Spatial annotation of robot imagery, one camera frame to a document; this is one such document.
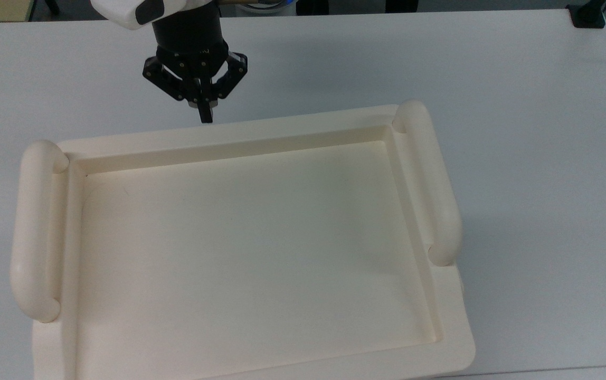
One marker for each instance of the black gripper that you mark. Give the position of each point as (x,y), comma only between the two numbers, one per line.
(191,39)

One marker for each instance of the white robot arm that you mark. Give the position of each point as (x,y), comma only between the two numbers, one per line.
(123,10)

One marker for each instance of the black table clamp mount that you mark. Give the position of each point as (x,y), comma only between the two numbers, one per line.
(588,13)

